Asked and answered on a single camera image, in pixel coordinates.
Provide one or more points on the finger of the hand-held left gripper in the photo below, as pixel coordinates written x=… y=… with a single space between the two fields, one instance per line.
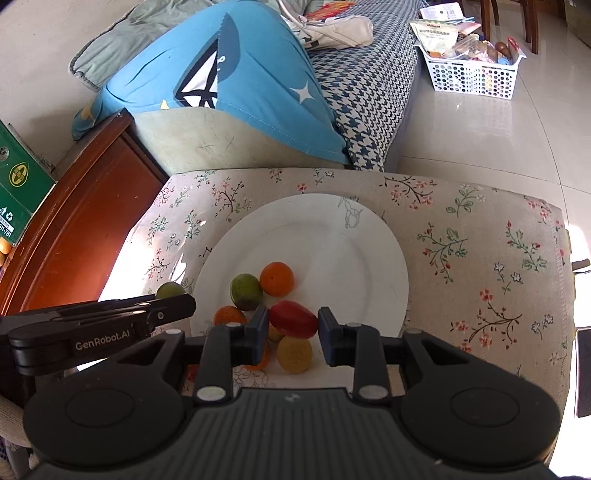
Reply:
x=175 y=308

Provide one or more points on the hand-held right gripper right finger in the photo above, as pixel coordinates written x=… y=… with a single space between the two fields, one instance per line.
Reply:
x=325 y=337

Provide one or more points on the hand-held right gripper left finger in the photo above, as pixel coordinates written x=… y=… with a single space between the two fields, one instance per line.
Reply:
x=258 y=333

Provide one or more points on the olive green citrus fruit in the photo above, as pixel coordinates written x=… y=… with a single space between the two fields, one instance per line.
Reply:
x=275 y=333
x=170 y=290
x=294 y=354

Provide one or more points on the red cherry tomato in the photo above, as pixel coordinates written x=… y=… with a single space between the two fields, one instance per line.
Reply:
x=192 y=370
x=293 y=318

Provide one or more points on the bright green citrus fruit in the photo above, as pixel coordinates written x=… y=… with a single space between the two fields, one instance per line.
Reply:
x=246 y=291

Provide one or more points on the white floral plate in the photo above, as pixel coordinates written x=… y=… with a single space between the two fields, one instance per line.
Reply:
x=346 y=267

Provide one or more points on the yellow orange fruit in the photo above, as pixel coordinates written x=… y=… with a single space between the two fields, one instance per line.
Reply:
x=4 y=247

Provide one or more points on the red-brown wooden cabinet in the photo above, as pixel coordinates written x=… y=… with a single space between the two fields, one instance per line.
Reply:
x=83 y=221

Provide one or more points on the green cardboard box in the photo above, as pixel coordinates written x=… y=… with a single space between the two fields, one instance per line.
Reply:
x=21 y=184

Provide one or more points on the floral tablecloth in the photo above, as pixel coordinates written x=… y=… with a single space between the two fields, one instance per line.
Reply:
x=475 y=258

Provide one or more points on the blue printed cushion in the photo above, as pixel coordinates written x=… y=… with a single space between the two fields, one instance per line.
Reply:
x=249 y=69

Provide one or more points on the blue houndstooth sofa cover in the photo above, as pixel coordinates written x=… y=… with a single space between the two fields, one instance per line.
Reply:
x=374 y=87

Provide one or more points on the black flat object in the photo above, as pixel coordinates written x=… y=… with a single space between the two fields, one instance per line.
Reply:
x=584 y=369

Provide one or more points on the grey green quilt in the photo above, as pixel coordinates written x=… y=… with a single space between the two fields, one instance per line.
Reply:
x=138 y=32

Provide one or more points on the white perforated basket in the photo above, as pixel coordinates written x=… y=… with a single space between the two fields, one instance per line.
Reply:
x=471 y=76

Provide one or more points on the cream cloth bag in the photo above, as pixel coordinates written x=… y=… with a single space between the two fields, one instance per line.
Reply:
x=337 y=30

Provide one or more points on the green white snack packet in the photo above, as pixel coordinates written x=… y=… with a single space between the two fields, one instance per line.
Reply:
x=434 y=37

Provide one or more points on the brown egg-shaped item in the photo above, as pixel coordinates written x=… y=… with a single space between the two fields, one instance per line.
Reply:
x=501 y=48

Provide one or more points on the white printed packet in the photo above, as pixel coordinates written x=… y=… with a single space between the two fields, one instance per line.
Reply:
x=441 y=11

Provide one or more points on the dark wooden chair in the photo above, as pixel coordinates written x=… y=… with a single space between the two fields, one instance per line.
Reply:
x=531 y=23

